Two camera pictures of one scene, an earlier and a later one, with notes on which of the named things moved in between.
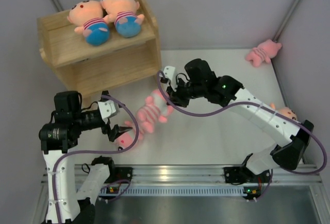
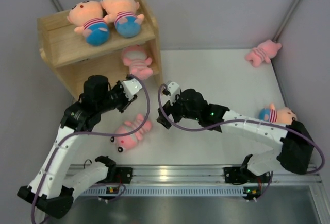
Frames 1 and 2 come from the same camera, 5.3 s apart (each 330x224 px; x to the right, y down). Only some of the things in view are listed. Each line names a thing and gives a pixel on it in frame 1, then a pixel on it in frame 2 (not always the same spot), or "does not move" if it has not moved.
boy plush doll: x=87 y=16 does not move
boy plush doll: x=122 y=11 does not move
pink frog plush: x=127 y=139 does not move
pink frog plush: x=264 y=51 does not move
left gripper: x=114 y=132 → x=126 y=102
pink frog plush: x=156 y=108 → x=135 y=57
